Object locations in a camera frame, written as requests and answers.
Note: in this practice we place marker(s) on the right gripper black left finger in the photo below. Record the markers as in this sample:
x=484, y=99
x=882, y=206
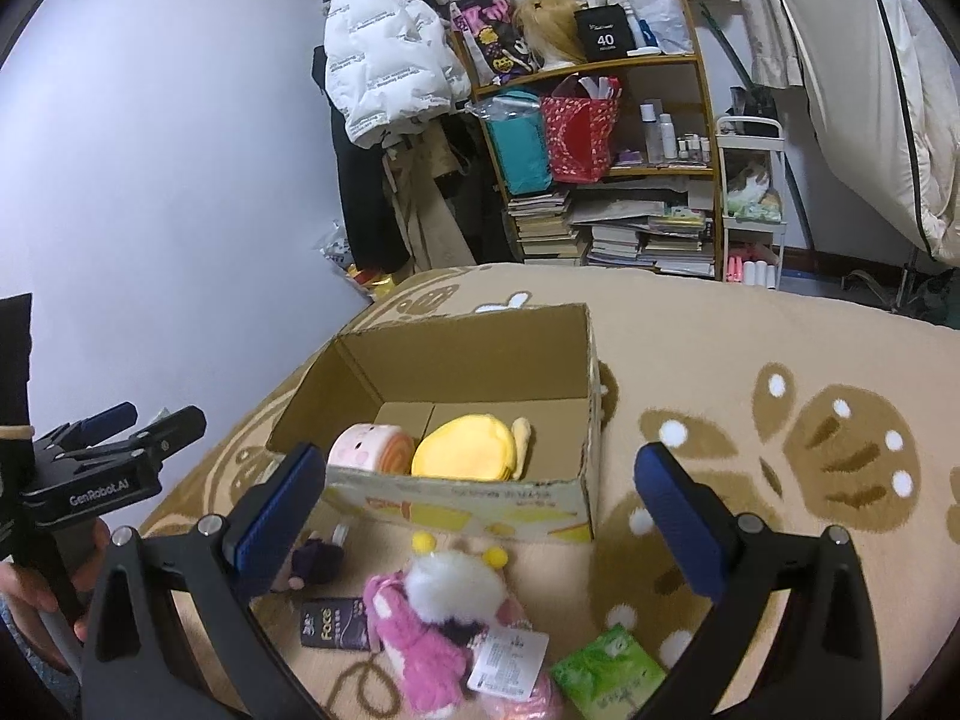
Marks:
x=137, y=661

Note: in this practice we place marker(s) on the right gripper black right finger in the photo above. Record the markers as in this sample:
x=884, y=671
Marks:
x=824, y=661

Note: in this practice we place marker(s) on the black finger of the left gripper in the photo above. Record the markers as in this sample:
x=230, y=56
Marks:
x=97, y=428
x=168, y=435

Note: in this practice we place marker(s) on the purple haired plush doll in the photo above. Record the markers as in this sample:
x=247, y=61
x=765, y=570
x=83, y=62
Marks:
x=314, y=562

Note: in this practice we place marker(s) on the green tissue pack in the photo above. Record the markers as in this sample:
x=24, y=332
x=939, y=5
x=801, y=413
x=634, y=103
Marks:
x=612, y=677

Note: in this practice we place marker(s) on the black sleeve forearm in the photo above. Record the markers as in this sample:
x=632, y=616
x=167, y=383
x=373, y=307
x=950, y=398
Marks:
x=15, y=348

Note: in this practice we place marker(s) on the person's left hand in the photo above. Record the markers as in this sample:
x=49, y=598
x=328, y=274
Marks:
x=27, y=594

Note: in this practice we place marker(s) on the black face tissue pack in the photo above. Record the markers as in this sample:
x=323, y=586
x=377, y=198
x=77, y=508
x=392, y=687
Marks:
x=337, y=624

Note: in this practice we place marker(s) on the pink roll plush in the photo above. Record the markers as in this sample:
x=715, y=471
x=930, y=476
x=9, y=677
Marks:
x=373, y=448

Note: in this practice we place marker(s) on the pink fluffy plush toy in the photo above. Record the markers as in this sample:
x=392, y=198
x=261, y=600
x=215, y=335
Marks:
x=453, y=632

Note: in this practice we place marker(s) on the beige butterfly pattern rug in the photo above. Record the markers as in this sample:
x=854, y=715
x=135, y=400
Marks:
x=806, y=411

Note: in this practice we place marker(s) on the yellow round plush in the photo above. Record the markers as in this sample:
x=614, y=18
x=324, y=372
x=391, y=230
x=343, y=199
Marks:
x=474, y=448

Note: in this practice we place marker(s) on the open cardboard box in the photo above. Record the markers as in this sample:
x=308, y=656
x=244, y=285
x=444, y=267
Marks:
x=450, y=419

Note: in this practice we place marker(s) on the stack of books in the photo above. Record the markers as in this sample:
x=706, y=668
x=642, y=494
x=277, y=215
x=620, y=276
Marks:
x=543, y=231

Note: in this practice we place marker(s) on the white puffer jacket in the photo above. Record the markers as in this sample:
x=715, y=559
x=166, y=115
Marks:
x=390, y=68

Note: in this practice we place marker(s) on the white rolling cart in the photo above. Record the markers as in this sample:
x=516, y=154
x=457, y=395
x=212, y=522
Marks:
x=752, y=169

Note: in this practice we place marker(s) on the teal storage bag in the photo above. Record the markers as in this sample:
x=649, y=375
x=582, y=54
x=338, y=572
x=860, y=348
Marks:
x=516, y=127

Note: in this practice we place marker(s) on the red gift bag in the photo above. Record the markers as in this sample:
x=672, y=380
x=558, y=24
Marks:
x=579, y=117

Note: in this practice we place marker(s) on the wooden shelf unit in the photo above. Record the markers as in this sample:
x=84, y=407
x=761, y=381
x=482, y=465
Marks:
x=658, y=206

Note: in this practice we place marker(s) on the blonde wig head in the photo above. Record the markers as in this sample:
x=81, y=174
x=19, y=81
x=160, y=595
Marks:
x=551, y=31

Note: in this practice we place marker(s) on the black box number 40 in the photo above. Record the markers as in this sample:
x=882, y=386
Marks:
x=604, y=32

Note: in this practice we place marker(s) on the cream duvet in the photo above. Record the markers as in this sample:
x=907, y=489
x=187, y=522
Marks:
x=882, y=87

